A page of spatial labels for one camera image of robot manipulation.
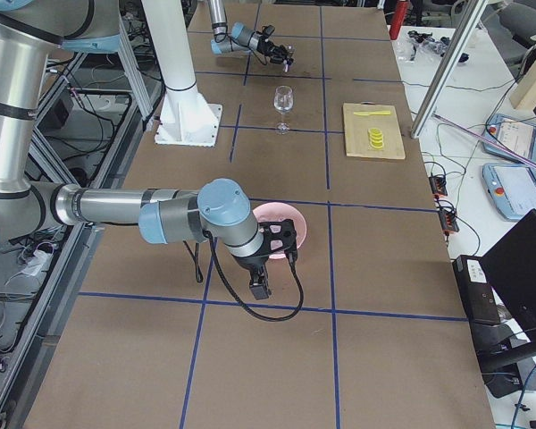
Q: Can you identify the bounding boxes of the blue teach pendant far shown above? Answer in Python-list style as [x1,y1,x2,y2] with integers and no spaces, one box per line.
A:
[479,114,536,162]

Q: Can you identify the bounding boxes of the black laptop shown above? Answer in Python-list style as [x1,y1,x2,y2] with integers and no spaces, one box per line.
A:
[480,209,536,330]

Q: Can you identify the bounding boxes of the clear wine glass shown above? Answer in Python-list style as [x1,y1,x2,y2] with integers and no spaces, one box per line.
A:
[273,86,294,134]

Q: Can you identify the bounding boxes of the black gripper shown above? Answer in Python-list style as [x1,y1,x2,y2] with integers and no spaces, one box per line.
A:
[235,241,272,300]
[257,37,289,65]

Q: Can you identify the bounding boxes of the bamboo cutting board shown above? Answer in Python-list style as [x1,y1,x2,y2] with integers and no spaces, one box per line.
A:
[342,103,406,161]

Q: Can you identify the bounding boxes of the aluminium frame post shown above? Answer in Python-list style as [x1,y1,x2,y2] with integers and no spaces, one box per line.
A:
[410,0,488,139]

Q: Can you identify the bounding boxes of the orange connector block near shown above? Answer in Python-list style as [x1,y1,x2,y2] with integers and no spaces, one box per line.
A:
[439,206,459,235]

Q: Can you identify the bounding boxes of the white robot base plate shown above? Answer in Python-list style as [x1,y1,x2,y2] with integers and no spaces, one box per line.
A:
[155,91,223,147]

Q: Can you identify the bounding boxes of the black box with label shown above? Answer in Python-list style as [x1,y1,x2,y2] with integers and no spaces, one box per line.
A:
[452,255,500,326]

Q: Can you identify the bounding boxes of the blue teach pendant near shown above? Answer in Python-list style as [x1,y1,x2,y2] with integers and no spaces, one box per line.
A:
[482,163,536,222]

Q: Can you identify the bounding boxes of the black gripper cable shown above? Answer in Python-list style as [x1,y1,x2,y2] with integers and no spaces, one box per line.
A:
[248,38,278,67]
[187,231,305,322]

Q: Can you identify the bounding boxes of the pink bowl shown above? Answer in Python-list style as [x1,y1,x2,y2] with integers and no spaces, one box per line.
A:
[253,202,307,248]

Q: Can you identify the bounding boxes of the yellow plastic knife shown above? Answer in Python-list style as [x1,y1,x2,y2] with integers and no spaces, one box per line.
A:
[353,110,392,117]

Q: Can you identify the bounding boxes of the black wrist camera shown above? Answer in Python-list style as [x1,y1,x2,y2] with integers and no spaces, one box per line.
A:
[262,25,275,38]
[257,219,297,263]

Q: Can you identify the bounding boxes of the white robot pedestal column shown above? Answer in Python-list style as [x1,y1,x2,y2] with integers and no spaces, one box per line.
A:
[142,0,197,92]

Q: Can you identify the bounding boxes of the orange connector block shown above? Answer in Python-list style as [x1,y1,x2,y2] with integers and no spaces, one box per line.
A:
[429,175,448,198]
[439,206,459,235]

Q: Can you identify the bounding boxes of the orange connector block far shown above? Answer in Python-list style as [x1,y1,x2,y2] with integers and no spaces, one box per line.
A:
[429,175,448,198]

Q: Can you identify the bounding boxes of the blue teach pendant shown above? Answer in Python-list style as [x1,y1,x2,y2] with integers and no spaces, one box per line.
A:
[479,114,536,162]
[482,163,536,222]

